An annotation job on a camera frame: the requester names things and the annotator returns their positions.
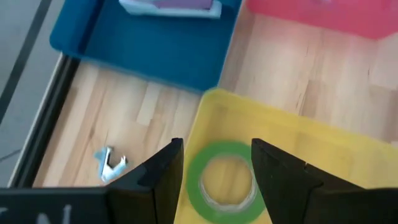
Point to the blue plastic bin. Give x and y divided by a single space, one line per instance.
155 46

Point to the green tape roll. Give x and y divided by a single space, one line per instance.
193 186

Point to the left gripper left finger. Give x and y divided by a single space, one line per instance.
93 205

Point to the yellow plastic bin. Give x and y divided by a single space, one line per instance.
311 146

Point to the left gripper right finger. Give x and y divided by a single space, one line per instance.
326 205

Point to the pink plastic bin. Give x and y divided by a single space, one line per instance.
326 15

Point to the light blue staple remover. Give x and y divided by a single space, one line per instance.
107 169

